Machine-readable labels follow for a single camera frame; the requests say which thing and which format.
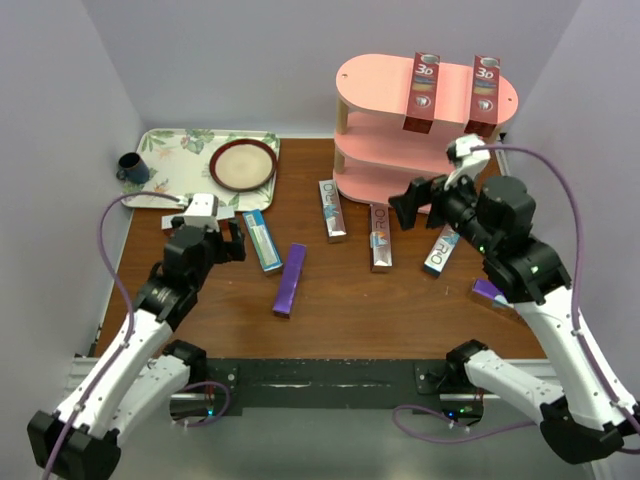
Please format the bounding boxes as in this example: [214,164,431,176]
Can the pink three-tier shelf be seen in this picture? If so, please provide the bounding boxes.
[333,54,518,204]

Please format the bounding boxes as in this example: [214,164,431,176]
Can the red toothpaste box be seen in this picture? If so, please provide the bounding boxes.
[464,55,500,138]
[161,206,235,232]
[403,52,441,134]

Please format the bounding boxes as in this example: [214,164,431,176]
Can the brown rimmed beige plate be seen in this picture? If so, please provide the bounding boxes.
[209,138,277,192]

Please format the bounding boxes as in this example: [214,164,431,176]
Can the purple toothpaste box right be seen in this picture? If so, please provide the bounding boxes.
[469,279,513,310]

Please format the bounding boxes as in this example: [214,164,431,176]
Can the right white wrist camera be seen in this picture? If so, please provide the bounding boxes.
[444,134,490,189]

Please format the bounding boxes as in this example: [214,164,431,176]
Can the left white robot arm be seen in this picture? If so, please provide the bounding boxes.
[27,218,246,479]

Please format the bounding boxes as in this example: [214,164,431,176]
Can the silver toothpaste box left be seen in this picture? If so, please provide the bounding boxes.
[319,179,347,242]

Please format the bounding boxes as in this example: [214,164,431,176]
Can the silver toothpaste box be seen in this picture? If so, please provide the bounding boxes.
[319,179,347,242]
[369,204,393,273]
[423,225,459,278]

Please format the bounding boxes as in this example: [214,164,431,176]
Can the dark blue mug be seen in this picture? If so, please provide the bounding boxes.
[116,152,150,185]

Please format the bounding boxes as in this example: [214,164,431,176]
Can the floral serving tray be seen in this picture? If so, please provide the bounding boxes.
[123,128,281,212]

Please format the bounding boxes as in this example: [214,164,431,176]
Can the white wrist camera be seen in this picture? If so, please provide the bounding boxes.
[179,193,219,232]
[444,134,490,189]

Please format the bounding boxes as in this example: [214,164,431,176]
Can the silver toothpaste box middle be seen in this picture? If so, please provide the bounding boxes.
[369,204,393,273]

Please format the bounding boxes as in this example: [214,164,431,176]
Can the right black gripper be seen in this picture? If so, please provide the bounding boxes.
[388,162,496,255]

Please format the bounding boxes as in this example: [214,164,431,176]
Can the purple toothpaste box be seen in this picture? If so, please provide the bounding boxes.
[272,243,307,319]
[469,279,513,310]

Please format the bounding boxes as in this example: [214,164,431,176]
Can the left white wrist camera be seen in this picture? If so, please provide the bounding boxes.
[179,193,219,232]

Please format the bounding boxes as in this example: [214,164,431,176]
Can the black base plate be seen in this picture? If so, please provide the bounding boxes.
[169,357,506,419]

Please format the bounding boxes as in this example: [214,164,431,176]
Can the silver toothpaste box right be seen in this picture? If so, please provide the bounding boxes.
[423,225,459,278]

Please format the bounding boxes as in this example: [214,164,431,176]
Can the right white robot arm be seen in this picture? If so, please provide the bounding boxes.
[389,175,639,465]

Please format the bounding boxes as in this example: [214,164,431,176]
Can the blue toothpaste box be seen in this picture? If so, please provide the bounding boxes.
[242,209,283,274]

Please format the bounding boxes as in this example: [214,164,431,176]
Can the purple toothpaste box centre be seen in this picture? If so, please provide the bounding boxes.
[272,243,307,319]

